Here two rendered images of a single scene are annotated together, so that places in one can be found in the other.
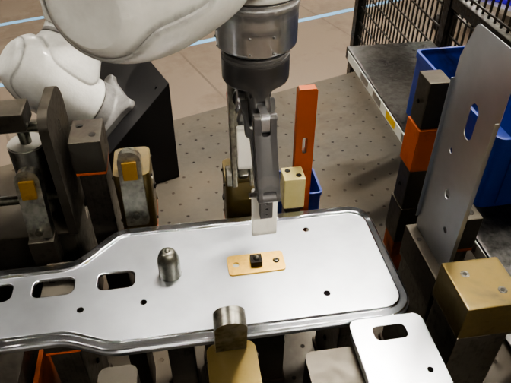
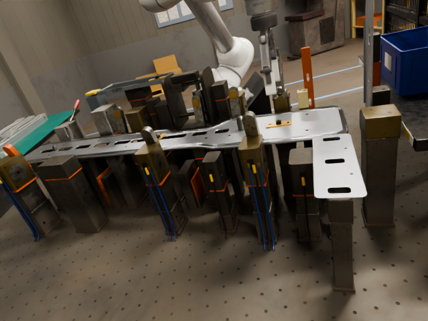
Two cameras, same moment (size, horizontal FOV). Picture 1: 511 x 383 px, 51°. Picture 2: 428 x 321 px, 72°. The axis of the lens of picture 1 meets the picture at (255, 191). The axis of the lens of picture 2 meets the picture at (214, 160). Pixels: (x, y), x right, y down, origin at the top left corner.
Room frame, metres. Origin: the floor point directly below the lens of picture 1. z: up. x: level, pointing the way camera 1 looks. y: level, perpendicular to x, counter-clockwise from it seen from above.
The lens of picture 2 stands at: (-0.36, -0.26, 1.39)
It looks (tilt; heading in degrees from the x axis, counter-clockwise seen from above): 27 degrees down; 31
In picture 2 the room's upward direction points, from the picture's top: 15 degrees counter-clockwise
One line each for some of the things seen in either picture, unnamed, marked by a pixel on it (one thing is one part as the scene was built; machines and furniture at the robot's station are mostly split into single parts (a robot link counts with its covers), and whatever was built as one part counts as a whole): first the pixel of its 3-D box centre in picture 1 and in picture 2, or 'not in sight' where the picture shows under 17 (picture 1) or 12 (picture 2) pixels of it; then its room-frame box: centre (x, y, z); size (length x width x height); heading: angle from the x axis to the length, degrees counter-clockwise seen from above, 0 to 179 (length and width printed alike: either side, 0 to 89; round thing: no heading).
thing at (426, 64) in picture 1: (487, 118); (416, 58); (0.79, -0.40, 1.10); 0.30 x 0.17 x 0.13; 9
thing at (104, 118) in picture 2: not in sight; (121, 146); (0.59, 0.81, 0.90); 0.13 x 0.08 x 0.41; 9
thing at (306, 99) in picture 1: (299, 213); (311, 116); (0.71, -0.08, 0.95); 0.03 x 0.01 x 0.50; 99
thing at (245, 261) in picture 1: (255, 261); (278, 122); (0.54, 0.00, 1.01); 0.08 x 0.04 x 0.01; 99
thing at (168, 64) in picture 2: not in sight; (158, 76); (5.09, 3.90, 0.33); 1.18 x 0.89 x 0.66; 118
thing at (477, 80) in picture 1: (455, 159); (367, 58); (0.57, -0.26, 1.17); 0.12 x 0.01 x 0.34; 9
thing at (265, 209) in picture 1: (267, 204); (267, 75); (0.45, -0.01, 1.19); 0.03 x 0.01 x 0.05; 9
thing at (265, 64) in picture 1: (255, 83); (265, 30); (0.54, 0.00, 1.29); 0.08 x 0.07 x 0.09; 9
